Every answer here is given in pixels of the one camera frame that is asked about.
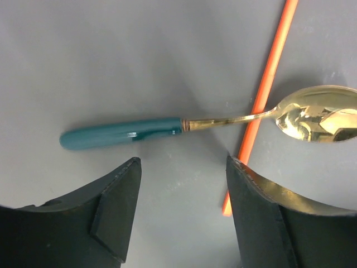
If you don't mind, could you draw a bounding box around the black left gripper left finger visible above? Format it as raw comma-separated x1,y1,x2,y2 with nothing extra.
1,157,142,267

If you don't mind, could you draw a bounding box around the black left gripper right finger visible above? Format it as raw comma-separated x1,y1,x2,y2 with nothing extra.
226,157,356,267

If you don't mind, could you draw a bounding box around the gold spoon green handle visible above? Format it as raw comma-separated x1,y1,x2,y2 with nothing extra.
59,85,356,150

